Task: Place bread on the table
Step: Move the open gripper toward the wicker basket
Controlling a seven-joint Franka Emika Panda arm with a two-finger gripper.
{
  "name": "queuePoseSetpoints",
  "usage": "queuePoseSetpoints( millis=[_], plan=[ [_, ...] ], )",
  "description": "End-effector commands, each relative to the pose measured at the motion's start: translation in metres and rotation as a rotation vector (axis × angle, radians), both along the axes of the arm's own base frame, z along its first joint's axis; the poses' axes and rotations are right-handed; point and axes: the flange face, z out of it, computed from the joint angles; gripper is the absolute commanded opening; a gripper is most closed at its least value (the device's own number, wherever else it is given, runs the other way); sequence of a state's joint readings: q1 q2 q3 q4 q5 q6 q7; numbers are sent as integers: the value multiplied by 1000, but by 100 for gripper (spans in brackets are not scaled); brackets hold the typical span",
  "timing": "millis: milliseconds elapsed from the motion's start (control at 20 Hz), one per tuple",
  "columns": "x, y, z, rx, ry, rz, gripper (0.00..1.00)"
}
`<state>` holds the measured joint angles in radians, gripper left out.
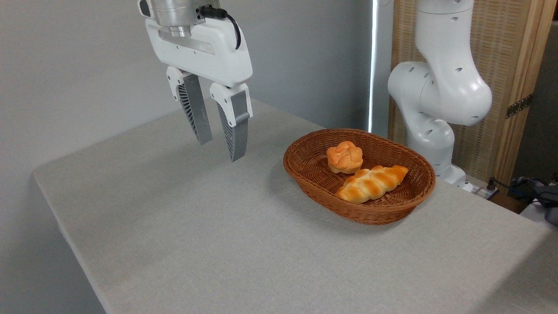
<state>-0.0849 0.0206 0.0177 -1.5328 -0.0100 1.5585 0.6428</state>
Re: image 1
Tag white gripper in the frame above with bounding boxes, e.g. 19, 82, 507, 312
145, 17, 254, 163

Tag round knotted bread roll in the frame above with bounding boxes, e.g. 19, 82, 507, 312
327, 140, 364, 175

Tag long braided bread loaf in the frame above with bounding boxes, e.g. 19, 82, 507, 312
335, 164, 410, 205

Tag brown wicker basket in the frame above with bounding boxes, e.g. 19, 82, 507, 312
283, 128, 436, 225

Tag wooden rattan folding screen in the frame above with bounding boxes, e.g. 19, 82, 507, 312
388, 0, 558, 189

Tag dark metal screen hinge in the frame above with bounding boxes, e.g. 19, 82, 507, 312
505, 93, 534, 119

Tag grey bundled object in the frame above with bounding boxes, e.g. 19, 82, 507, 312
529, 183, 558, 226

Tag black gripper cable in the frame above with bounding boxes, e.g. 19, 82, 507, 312
199, 5, 242, 50

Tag black plug with cables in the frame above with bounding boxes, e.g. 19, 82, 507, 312
485, 176, 558, 202

